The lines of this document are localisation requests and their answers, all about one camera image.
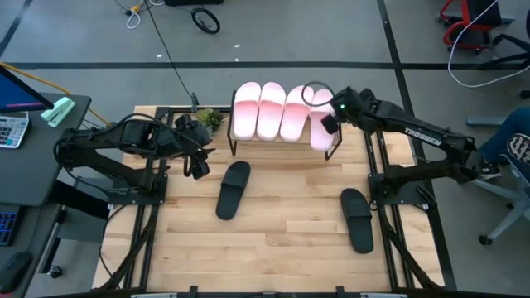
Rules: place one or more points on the grey desk base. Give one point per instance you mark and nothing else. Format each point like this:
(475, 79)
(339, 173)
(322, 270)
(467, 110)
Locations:
(83, 223)

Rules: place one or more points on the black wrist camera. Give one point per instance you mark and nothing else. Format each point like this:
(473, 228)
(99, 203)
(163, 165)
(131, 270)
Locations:
(200, 169)
(329, 124)

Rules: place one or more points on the black slide sandal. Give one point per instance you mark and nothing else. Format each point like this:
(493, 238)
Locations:
(358, 223)
(232, 194)

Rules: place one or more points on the red and black chair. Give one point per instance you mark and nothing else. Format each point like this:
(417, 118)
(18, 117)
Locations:
(480, 16)

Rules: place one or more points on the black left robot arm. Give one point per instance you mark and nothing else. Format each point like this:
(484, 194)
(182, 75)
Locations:
(95, 140)

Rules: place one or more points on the wooden shelf with black frame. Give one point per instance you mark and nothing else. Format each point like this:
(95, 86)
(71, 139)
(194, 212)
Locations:
(290, 143)

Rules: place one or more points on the person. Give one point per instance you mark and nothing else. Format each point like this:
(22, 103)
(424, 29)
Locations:
(509, 132)

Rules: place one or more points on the computer monitor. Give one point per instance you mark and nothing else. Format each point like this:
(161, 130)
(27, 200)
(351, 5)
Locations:
(16, 95)

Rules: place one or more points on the black metal rig frame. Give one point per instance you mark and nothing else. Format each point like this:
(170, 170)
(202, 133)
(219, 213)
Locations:
(163, 111)

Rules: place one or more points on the dark grey desk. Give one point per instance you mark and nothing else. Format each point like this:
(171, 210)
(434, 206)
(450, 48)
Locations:
(29, 174)

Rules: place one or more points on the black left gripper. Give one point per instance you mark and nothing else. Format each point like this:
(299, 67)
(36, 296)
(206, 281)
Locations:
(192, 136)

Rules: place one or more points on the grey desk calculator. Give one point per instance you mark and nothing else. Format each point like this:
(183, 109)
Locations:
(12, 130)

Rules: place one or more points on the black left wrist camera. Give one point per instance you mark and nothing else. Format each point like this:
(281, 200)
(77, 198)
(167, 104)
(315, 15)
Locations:
(200, 169)

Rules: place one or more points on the black table-level camera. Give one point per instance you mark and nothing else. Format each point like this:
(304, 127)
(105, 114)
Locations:
(194, 101)

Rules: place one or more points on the backlit computer keyboard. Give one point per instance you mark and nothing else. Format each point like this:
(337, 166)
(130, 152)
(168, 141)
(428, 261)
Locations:
(6, 227)

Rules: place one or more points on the pink slide sandal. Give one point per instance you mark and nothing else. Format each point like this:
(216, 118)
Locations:
(295, 118)
(319, 138)
(247, 111)
(271, 113)

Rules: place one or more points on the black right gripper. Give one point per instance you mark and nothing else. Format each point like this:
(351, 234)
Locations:
(338, 113)

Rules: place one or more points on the black caster wheel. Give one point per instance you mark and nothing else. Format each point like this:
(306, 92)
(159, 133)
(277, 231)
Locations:
(55, 271)

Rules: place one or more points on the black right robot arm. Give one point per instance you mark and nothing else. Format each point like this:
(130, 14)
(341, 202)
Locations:
(422, 136)

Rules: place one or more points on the mint green stapler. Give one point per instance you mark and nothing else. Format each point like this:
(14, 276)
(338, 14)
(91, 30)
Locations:
(58, 111)

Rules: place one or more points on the black box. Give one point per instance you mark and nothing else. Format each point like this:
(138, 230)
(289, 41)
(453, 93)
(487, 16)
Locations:
(194, 2)

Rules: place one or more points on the black computer mouse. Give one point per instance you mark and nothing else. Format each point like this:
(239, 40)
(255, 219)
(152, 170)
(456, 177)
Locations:
(14, 269)

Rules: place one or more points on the silver bar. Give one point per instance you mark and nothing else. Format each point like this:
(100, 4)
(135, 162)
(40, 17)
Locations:
(383, 295)
(155, 295)

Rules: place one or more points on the grey flat bar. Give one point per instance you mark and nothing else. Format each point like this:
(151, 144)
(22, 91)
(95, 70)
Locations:
(484, 121)

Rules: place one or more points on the grey office chair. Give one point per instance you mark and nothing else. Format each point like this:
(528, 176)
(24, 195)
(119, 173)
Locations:
(492, 194)

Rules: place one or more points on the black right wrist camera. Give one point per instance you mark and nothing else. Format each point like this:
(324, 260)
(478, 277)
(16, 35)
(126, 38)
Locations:
(329, 124)

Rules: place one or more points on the black chair base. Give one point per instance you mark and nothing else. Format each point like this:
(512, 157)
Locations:
(513, 41)

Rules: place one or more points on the small green potted plant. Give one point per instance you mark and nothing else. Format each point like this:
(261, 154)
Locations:
(211, 118)

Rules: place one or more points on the black keyboard tray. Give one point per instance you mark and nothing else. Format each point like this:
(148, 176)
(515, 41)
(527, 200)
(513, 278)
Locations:
(33, 232)

